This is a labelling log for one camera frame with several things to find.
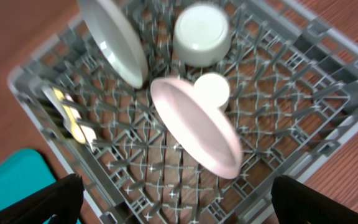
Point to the pink plastic fork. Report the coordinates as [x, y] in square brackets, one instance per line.
[82, 124]

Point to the grey shallow bowl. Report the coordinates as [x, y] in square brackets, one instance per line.
[116, 39]

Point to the white paper cup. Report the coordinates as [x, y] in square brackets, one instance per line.
[214, 88]

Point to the yellow plastic spoon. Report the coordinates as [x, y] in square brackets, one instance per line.
[61, 97]

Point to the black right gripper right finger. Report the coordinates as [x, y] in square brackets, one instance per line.
[294, 202]

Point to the grey plastic dishwasher rack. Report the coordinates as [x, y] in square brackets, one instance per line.
[293, 103]

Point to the teal plastic serving tray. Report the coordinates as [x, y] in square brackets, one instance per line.
[24, 173]

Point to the white deep bowl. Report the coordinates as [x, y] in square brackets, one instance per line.
[201, 35]

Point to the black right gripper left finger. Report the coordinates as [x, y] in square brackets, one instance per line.
[58, 203]

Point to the pink round plate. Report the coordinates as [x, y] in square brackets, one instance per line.
[203, 130]

